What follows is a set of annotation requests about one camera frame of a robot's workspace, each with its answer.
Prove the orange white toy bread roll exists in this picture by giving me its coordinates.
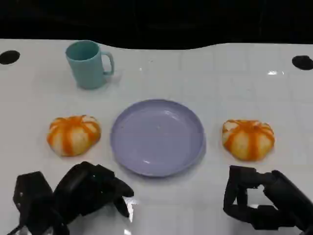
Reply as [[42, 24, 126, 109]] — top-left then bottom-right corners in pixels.
[[222, 118, 275, 162], [46, 115, 102, 157]]

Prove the lilac plate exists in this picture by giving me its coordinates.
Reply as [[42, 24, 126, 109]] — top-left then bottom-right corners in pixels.
[[110, 98, 206, 178]]

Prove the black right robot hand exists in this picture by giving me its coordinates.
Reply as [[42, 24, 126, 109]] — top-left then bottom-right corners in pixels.
[[223, 165, 313, 232]]

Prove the pale green mug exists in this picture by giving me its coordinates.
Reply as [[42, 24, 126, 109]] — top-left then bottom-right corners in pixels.
[[65, 40, 115, 90]]

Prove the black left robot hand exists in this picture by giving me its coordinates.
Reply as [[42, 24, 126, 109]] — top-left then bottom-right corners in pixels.
[[52, 161, 134, 225]]

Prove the black round table grommet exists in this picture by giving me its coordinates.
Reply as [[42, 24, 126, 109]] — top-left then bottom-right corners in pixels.
[[291, 55, 313, 71], [0, 50, 21, 65]]

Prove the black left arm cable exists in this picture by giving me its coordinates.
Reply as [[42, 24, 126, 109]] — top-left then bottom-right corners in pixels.
[[6, 224, 25, 235]]

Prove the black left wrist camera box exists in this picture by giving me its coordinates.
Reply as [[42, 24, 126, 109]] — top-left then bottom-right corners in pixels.
[[13, 171, 54, 217]]

